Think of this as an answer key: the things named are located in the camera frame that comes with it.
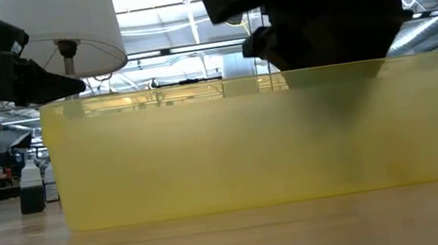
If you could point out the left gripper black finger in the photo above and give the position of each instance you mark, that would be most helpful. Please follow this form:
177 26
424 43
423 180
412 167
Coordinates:
44 85

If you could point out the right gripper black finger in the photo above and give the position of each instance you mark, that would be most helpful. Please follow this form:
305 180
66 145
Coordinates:
317 81
357 75

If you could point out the white lamp shade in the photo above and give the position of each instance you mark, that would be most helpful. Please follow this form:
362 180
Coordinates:
68 14

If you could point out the black round hanging device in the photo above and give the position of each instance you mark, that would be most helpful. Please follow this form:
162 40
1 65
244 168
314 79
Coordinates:
234 20

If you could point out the yellow translucent plastic bin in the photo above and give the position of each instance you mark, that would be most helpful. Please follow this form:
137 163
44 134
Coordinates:
207 163

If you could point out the silver ventilation duct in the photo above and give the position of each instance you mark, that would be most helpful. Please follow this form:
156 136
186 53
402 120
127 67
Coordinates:
427 32

